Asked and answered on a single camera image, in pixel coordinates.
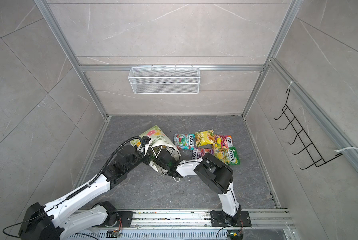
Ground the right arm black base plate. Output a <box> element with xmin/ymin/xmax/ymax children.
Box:
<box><xmin>210</xmin><ymin>211</ymin><xmax>252</xmax><ymax>227</ymax></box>

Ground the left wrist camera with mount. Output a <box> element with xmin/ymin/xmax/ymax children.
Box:
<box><xmin>137</xmin><ymin>136</ymin><xmax>151</xmax><ymax>157</ymax></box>

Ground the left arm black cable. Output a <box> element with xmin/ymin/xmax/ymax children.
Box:
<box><xmin>3</xmin><ymin>136</ymin><xmax>144</xmax><ymax>239</ymax></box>

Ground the purple snack packet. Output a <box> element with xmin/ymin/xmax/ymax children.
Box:
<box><xmin>192</xmin><ymin>148</ymin><xmax>214</xmax><ymax>160</ymax></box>

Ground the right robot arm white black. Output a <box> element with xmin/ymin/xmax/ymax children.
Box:
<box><xmin>151</xmin><ymin>150</ymin><xmax>242</xmax><ymax>226</ymax></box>

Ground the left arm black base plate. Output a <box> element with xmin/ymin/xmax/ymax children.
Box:
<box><xmin>97</xmin><ymin>211</ymin><xmax>134</xmax><ymax>228</ymax></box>

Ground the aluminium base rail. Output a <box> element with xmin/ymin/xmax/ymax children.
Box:
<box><xmin>68</xmin><ymin>209</ymin><xmax>300</xmax><ymax>240</ymax></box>

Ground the floral paper gift bag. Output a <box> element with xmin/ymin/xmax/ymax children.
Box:
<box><xmin>140</xmin><ymin>125</ymin><xmax>182</xmax><ymax>181</ymax></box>

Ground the orange pink Fox's candy packet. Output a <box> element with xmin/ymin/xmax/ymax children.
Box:
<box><xmin>213</xmin><ymin>135</ymin><xmax>234</xmax><ymax>149</ymax></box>

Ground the black wire hook rack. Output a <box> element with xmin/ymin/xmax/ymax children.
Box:
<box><xmin>274</xmin><ymin>89</ymin><xmax>343</xmax><ymax>170</ymax></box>

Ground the teal Fox's candy packet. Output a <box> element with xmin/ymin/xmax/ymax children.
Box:
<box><xmin>174</xmin><ymin>134</ymin><xmax>195</xmax><ymax>150</ymax></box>

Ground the yellow green snack packet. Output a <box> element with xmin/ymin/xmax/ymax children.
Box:
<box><xmin>195</xmin><ymin>130</ymin><xmax>215</xmax><ymax>148</ymax></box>

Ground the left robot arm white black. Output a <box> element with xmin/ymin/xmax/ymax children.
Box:
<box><xmin>18</xmin><ymin>146</ymin><xmax>153</xmax><ymax>240</ymax></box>

